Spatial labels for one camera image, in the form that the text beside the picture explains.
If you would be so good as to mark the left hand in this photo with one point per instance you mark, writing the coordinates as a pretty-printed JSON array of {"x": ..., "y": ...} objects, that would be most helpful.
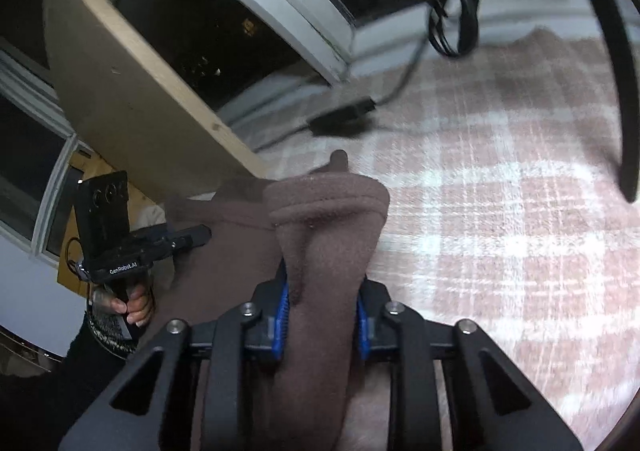
[{"x": 138, "y": 309}]

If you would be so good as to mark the black power adapter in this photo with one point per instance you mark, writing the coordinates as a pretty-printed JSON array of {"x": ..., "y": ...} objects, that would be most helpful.
[{"x": 346, "y": 120}]

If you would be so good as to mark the beige wooden board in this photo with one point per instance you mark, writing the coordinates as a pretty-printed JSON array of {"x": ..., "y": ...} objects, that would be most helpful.
[{"x": 124, "y": 100}]

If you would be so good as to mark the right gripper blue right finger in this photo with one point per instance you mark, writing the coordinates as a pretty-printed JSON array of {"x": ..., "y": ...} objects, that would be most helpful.
[{"x": 374, "y": 335}]

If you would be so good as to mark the white folded cloth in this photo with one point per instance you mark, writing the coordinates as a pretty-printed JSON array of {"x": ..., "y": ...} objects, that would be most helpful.
[{"x": 150, "y": 216}]

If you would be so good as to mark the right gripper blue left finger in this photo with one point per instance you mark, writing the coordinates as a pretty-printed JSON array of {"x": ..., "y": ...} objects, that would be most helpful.
[{"x": 265, "y": 338}]

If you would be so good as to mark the black tripod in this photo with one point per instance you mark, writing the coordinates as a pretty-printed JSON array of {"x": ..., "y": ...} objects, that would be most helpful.
[{"x": 452, "y": 28}]

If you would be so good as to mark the brown fleece garment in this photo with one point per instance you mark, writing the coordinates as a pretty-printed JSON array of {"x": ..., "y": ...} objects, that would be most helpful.
[{"x": 322, "y": 228}]

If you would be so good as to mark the plaid bed sheet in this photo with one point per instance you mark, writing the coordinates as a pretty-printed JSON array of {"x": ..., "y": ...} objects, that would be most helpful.
[{"x": 504, "y": 208}]

